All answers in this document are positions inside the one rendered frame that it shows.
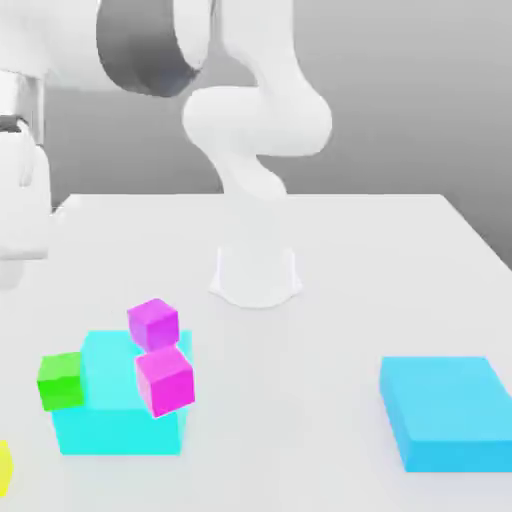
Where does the large cyan box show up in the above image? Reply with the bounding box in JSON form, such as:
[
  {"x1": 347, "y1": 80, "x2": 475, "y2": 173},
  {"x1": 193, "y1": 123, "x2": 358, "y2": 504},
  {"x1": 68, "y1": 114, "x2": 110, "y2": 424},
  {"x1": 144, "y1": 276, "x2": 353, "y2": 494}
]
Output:
[{"x1": 50, "y1": 329, "x2": 194, "y2": 457}]

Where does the small yellow cube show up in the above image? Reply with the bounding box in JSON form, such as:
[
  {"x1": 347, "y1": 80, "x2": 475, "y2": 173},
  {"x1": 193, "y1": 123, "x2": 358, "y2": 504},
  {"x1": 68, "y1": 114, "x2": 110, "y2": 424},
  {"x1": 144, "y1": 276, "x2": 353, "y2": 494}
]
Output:
[{"x1": 0, "y1": 439, "x2": 16, "y2": 498}]

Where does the small green cube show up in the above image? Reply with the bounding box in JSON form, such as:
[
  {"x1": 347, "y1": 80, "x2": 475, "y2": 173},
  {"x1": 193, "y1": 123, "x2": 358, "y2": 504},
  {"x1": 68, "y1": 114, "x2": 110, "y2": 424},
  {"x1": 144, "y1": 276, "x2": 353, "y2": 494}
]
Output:
[{"x1": 36, "y1": 351, "x2": 86, "y2": 413}]

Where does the small magenta cube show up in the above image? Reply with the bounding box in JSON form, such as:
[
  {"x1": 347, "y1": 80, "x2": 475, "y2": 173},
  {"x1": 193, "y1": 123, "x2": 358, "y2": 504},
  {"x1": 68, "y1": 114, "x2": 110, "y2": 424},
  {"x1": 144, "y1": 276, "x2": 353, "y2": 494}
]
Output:
[{"x1": 135, "y1": 345, "x2": 196, "y2": 420}]

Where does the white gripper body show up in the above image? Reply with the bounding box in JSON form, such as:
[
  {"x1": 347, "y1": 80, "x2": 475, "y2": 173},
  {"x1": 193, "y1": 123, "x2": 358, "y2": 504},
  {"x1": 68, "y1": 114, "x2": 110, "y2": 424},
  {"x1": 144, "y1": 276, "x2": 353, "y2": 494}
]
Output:
[{"x1": 0, "y1": 130, "x2": 52, "y2": 262}]

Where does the large blue box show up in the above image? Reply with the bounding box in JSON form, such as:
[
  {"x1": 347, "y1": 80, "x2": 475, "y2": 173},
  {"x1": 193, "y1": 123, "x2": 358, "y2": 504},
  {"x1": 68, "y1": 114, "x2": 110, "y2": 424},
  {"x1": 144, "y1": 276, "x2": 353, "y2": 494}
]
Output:
[{"x1": 379, "y1": 355, "x2": 512, "y2": 474}]

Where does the small purple cube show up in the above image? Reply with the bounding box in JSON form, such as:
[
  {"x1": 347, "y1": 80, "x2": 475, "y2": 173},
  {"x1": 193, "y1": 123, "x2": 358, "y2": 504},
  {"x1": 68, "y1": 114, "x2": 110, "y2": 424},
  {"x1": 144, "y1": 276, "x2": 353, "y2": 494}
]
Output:
[{"x1": 126, "y1": 297, "x2": 180, "y2": 354}]

